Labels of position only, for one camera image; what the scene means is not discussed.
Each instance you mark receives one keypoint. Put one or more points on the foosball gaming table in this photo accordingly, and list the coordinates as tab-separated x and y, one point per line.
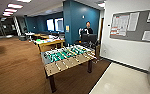
66	56

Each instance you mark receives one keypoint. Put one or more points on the black wheeled cart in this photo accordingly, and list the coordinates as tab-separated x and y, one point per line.
88	39

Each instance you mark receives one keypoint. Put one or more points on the white dining table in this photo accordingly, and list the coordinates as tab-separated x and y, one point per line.
51	43

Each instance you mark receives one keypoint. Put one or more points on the white paper sheet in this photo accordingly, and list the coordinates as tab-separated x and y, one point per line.
133	21
148	35
123	22
115	25

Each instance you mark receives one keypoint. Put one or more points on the rectangular ceiling light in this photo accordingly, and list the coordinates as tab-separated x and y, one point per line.
15	5
10	10

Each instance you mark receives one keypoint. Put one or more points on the small yellow wall sign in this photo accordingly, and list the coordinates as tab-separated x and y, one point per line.
67	28

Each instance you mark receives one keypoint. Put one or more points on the grey wall notice board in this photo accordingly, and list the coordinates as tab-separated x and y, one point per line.
141	26

